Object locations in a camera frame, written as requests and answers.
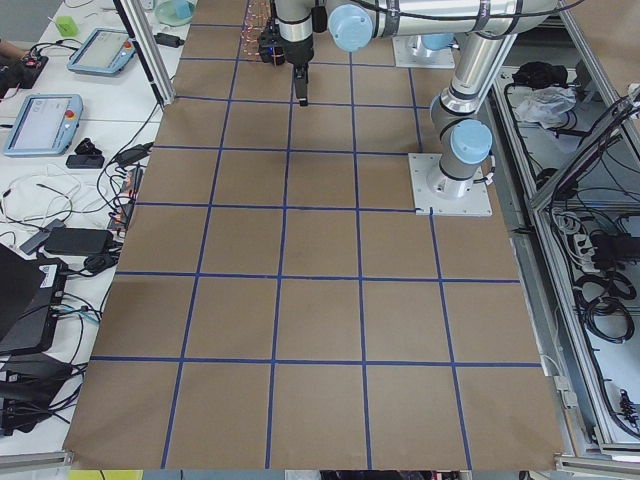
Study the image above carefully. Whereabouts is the black power adapter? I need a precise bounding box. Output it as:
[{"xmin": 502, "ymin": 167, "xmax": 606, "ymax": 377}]
[{"xmin": 44, "ymin": 227, "xmax": 113, "ymax": 256}]

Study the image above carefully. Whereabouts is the blue teach pendant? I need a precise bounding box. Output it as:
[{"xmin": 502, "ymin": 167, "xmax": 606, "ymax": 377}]
[
  {"xmin": 67, "ymin": 28, "xmax": 135, "ymax": 76},
  {"xmin": 3, "ymin": 94, "xmax": 84, "ymax": 157}
]

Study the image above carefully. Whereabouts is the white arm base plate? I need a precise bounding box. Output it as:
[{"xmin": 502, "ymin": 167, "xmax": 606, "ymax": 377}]
[
  {"xmin": 408, "ymin": 153, "xmax": 493, "ymax": 217},
  {"xmin": 393, "ymin": 36, "xmax": 455, "ymax": 69}
]

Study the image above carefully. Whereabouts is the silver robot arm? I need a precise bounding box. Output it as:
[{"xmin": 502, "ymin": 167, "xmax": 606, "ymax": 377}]
[
  {"xmin": 401, "ymin": 33, "xmax": 459, "ymax": 57},
  {"xmin": 270, "ymin": 0, "xmax": 559, "ymax": 199}
]

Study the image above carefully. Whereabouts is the blue teach pendant near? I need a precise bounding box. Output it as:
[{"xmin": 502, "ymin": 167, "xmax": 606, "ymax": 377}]
[{"xmin": 3, "ymin": 94, "xmax": 84, "ymax": 157}]

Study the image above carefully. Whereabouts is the blue teach pendant far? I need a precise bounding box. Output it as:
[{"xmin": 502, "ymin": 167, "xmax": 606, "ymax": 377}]
[{"xmin": 67, "ymin": 28, "xmax": 135, "ymax": 76}]

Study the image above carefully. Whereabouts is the black small device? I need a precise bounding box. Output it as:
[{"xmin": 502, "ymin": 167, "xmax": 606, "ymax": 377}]
[{"xmin": 65, "ymin": 137, "xmax": 105, "ymax": 169}]

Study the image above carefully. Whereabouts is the green bowl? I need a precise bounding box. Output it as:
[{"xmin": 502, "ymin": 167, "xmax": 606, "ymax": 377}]
[{"xmin": 154, "ymin": 0, "xmax": 196, "ymax": 27}]

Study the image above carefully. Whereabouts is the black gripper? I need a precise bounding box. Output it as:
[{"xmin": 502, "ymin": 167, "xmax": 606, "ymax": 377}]
[{"xmin": 258, "ymin": 17, "xmax": 314, "ymax": 107}]

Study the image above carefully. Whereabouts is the copper wire wine basket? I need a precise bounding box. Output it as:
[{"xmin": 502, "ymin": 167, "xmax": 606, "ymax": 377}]
[{"xmin": 241, "ymin": 0, "xmax": 285, "ymax": 66}]

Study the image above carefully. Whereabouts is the white crumpled cloth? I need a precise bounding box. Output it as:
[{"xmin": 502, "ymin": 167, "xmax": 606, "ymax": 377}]
[{"xmin": 514, "ymin": 86, "xmax": 576, "ymax": 129}]

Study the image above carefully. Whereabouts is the black laptop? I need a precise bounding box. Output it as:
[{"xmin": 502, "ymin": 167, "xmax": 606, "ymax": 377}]
[{"xmin": 1, "ymin": 245, "xmax": 67, "ymax": 356}]

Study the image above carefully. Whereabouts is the aluminium frame post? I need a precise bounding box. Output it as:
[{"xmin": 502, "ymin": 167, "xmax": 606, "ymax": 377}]
[{"xmin": 113, "ymin": 0, "xmax": 176, "ymax": 107}]

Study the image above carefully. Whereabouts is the green box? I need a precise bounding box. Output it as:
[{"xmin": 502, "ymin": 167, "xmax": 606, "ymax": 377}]
[{"xmin": 54, "ymin": 16, "xmax": 78, "ymax": 38}]

